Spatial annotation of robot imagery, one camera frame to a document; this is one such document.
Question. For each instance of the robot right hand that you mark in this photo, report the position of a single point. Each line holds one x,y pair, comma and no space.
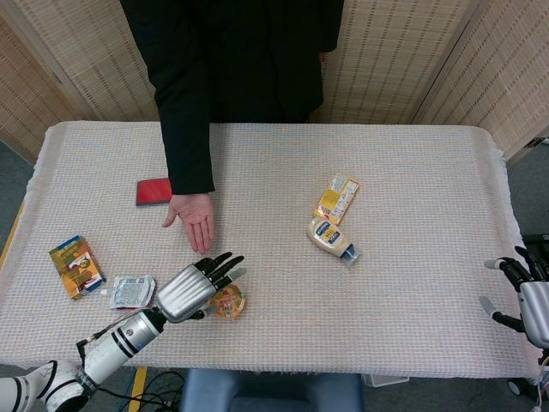
536,309

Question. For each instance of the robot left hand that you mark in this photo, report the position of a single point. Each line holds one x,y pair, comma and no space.
184,292

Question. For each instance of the person's left hand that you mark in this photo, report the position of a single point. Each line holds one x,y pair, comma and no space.
323,59

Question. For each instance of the person's right hand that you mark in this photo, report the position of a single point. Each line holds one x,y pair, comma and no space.
195,214

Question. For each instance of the round orange snack cup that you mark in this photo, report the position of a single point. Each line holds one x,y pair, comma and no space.
229,302

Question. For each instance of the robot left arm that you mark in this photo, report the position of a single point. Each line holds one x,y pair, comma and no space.
124,339

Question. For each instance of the red flat box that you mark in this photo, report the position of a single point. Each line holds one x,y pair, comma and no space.
152,193

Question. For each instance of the silver foil pouch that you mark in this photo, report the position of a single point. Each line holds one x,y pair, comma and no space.
130,292

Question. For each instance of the woven folding screen panel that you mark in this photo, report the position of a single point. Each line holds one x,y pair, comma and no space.
25,98
386,60
94,56
502,77

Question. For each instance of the person in black coat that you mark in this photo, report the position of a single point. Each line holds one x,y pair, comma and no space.
231,64

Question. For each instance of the orange snack box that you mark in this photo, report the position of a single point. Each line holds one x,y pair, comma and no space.
77,270

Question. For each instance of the blue padded seat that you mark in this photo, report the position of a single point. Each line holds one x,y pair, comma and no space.
270,392

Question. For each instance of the mayonnaise squeeze bottle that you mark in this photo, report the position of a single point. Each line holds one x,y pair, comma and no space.
328,238

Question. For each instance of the yellow carton box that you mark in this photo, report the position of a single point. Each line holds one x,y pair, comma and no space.
336,197

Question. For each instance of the white woven tablecloth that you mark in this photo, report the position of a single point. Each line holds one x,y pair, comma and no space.
386,309

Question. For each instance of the metal screen hinge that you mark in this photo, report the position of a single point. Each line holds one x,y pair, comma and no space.
534,142

